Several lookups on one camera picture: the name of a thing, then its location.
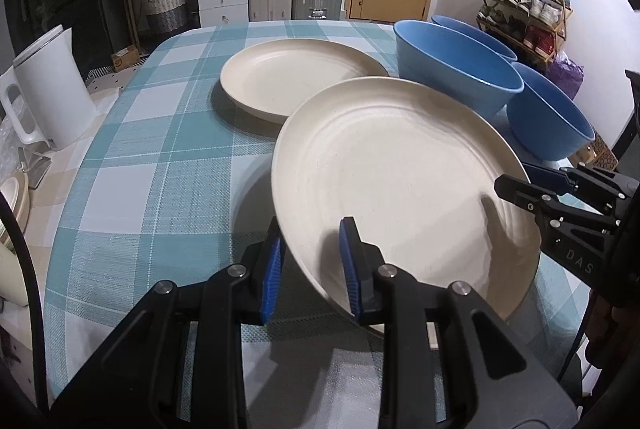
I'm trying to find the black cable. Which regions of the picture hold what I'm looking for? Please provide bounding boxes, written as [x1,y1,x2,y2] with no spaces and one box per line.
[0,194,51,410]

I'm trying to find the blue bowl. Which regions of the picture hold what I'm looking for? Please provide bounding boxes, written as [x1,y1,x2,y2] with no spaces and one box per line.
[431,15,518,62]
[394,20,525,120]
[506,62,597,161]

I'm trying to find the purple rolled mat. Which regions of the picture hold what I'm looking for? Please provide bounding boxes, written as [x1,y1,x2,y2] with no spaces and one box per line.
[546,50,585,100]

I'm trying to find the white electric kettle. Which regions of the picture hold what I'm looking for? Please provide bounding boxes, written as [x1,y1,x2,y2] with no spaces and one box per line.
[0,25,97,150]

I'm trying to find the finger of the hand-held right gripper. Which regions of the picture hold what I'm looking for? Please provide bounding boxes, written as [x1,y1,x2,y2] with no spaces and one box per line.
[522,163,640,217]
[494,174,621,236]

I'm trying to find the small cardboard box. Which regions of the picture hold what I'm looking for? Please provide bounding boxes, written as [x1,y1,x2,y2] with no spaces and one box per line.
[111,46,140,72]

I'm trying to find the person's right hand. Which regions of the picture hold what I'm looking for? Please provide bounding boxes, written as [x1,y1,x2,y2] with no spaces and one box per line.
[587,296,623,355]

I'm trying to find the cream plate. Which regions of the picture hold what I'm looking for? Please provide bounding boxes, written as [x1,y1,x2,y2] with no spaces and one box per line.
[220,40,390,124]
[271,78,542,336]

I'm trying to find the woven laundry basket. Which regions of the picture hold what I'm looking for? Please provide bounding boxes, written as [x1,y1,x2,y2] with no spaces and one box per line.
[141,0,188,34]

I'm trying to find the beige checked tablecloth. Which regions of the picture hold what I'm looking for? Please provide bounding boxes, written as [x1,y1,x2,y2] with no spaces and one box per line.
[0,81,151,410]

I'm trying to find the patterned brown box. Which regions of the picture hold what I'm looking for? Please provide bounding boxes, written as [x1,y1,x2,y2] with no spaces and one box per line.
[582,134,618,170]

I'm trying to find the beige container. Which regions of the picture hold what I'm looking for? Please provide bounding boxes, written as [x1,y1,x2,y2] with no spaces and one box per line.
[0,171,31,306]

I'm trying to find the teal plaid tablecloth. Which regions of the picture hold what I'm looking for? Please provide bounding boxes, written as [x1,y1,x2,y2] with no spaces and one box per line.
[42,19,601,429]

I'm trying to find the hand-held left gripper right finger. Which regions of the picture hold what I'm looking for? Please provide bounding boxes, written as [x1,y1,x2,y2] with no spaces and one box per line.
[339,216,581,429]

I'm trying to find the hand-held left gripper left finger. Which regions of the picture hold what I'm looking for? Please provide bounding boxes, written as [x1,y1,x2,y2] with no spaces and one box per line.
[50,216,287,429]

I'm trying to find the wooden shoe rack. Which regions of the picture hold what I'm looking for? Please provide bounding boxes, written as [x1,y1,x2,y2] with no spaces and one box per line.
[476,0,573,70]

